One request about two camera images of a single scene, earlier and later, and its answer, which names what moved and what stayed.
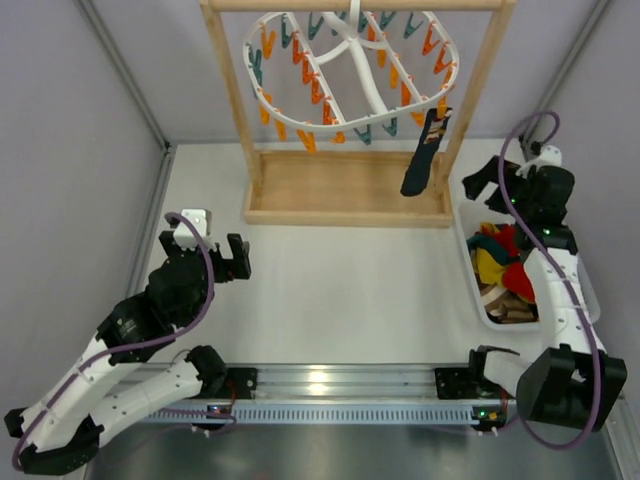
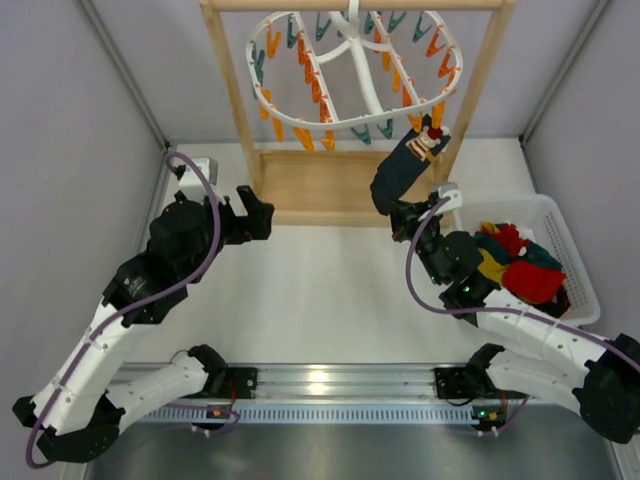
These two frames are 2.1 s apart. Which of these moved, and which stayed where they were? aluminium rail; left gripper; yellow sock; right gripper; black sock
Moved: left gripper; black sock; right gripper
Stayed: yellow sock; aluminium rail
